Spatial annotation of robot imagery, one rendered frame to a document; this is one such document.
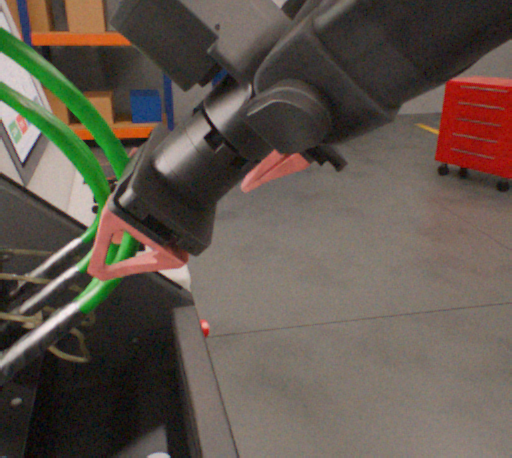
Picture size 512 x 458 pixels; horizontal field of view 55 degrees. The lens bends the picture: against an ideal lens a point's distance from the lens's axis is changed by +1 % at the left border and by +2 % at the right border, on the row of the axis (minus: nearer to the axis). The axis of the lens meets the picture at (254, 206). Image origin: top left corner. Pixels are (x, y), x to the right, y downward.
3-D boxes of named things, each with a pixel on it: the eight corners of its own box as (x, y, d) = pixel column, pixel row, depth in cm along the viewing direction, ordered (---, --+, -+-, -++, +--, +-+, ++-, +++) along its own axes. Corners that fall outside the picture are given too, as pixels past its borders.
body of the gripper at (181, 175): (111, 208, 30) (188, 129, 27) (144, 136, 38) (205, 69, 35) (192, 264, 32) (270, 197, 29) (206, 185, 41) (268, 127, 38)
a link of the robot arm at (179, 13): (339, 141, 22) (410, 19, 26) (139, -60, 19) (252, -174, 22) (225, 181, 33) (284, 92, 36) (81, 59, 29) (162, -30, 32)
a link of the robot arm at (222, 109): (333, 112, 29) (326, 83, 33) (249, 26, 26) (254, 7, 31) (252, 185, 31) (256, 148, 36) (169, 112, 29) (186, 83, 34)
